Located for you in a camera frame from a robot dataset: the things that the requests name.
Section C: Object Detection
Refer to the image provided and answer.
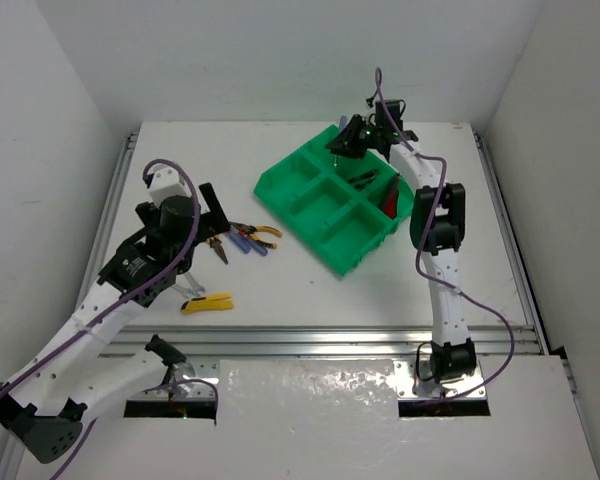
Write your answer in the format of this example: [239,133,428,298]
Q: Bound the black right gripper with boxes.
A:
[327,114,382,159]

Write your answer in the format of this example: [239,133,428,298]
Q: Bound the black green precision screwdriver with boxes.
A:
[348,169,378,184]
[353,179,375,191]

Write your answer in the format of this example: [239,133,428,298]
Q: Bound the yellow utility knife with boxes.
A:
[180,292,234,315]

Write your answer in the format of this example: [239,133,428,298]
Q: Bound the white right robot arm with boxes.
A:
[327,100,477,383]

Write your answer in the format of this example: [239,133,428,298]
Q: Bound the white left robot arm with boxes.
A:
[0,183,229,464]

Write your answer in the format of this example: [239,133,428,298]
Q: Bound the yellow long-nose pliers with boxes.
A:
[206,235,229,265]

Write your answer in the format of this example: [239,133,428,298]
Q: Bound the yellow combination pliers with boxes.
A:
[230,222,283,251]

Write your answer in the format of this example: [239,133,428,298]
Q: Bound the green six-compartment organizer tray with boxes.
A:
[254,125,414,276]

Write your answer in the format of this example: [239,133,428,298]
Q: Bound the silver open-end wrench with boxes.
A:
[173,272,206,299]

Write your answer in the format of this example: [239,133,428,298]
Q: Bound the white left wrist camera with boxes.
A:
[148,167,188,207]

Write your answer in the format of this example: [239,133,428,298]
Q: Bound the aluminium front rail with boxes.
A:
[94,324,549,359]

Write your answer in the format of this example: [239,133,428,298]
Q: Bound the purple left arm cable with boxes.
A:
[0,158,202,480]

